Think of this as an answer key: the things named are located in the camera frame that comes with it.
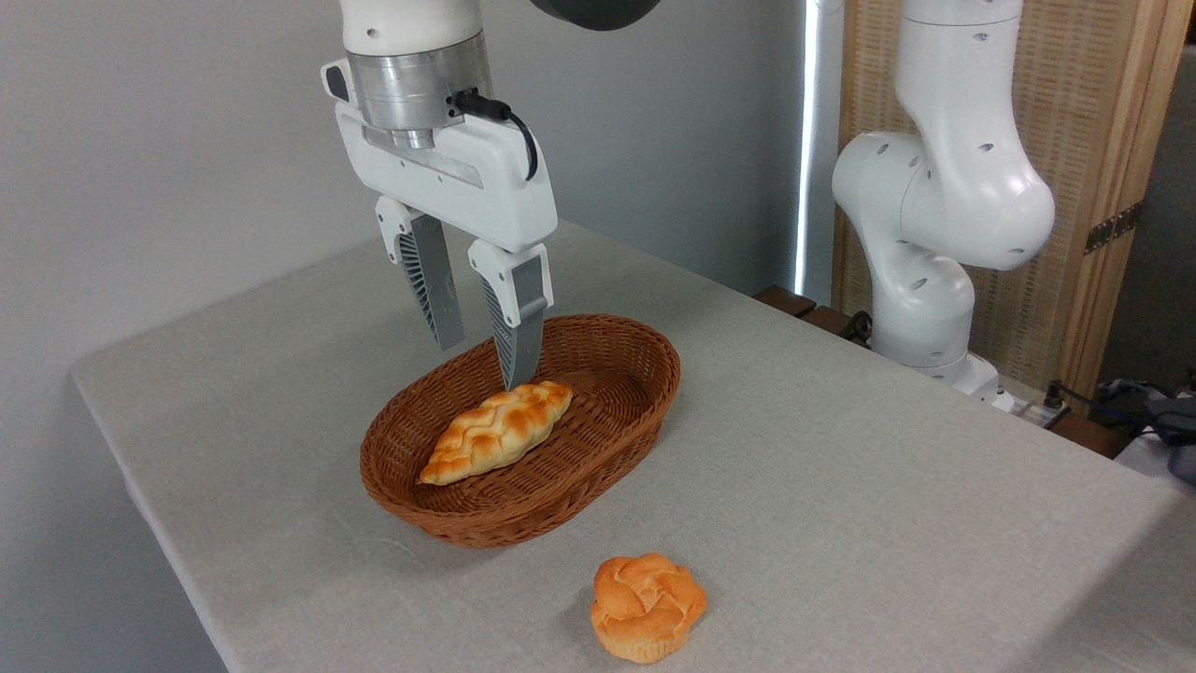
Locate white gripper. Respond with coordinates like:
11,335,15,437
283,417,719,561
321,58,560,391

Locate long braided bread loaf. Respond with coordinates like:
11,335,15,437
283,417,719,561
420,379,574,486

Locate round knotted bread roll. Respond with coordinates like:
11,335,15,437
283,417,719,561
590,552,708,665

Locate brown oval wicker basket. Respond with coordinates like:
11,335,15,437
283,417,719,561
360,314,681,549

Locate bright vertical light strip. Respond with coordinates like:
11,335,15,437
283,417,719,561
794,0,823,296

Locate white power strip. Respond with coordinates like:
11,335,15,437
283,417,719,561
989,391,1068,431

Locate metal screen hinge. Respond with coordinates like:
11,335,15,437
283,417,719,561
1084,201,1143,255

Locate wooden woven folding screen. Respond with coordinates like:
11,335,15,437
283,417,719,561
832,0,1196,403

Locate dark grey bundle of gear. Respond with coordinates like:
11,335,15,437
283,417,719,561
1089,374,1196,487

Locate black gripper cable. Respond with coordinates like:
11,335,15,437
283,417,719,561
452,90,540,181

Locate black power plug with cable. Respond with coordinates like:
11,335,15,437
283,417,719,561
1040,379,1169,440

